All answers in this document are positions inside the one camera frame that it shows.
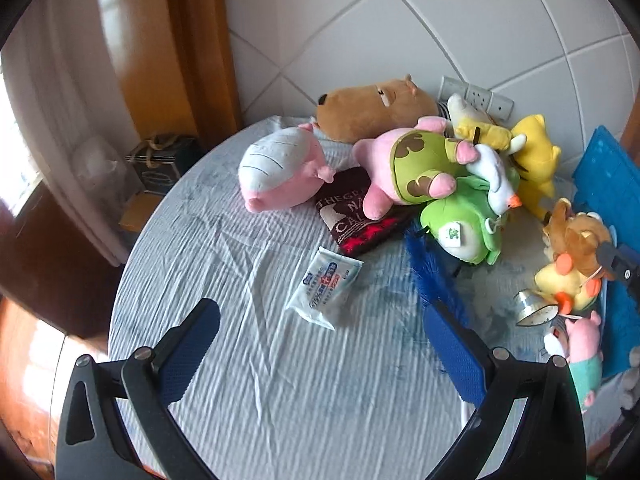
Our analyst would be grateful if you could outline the dark red printed pouch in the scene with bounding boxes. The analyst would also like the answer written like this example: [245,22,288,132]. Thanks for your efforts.
[314,167,418,258]

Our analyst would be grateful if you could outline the brown capybara plush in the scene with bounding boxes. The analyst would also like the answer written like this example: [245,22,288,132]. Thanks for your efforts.
[316,75,439,144]

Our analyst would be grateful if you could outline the yellow banana dog plush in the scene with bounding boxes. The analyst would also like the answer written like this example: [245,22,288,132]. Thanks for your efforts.
[447,93,527,155]

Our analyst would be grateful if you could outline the small white bird plush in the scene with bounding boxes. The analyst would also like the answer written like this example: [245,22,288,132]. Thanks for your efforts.
[465,144,522,216]

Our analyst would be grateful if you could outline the pink and white round plush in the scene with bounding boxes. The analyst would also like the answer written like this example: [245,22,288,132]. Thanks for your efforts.
[238,122,335,214]

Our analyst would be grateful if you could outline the blue plastic storage crate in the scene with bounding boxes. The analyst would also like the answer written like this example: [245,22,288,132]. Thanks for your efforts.
[573,126,639,378]

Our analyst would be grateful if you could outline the pink pig green clover shirt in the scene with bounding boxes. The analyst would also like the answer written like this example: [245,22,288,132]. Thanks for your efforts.
[352,116,480,220]

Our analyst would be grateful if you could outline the green frog plush pouch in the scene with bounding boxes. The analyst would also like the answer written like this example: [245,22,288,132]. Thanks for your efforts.
[420,176,522,266]

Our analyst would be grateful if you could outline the white wet wipes pack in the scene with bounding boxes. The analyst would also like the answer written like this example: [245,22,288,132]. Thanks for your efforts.
[284,247,363,332]

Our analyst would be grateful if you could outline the pig plush teal shirt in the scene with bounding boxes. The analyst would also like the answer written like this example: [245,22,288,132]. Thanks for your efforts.
[544,310,603,413]

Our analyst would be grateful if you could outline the light blue bed sheet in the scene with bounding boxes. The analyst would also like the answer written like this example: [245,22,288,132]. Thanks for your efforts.
[107,114,616,480]

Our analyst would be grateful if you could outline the brown bear on yellow duck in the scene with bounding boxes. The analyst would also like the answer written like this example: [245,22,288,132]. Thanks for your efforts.
[534,197,612,314]

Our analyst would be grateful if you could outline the dark box by window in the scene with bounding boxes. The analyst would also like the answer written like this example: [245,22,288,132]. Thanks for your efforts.
[126,133,204,195]

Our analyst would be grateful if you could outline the yellow pikachu plush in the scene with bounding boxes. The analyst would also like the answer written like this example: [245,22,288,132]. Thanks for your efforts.
[511,114,562,221]

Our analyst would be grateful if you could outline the white wall socket panel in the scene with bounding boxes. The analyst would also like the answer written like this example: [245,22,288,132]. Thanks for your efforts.
[437,76,514,122]

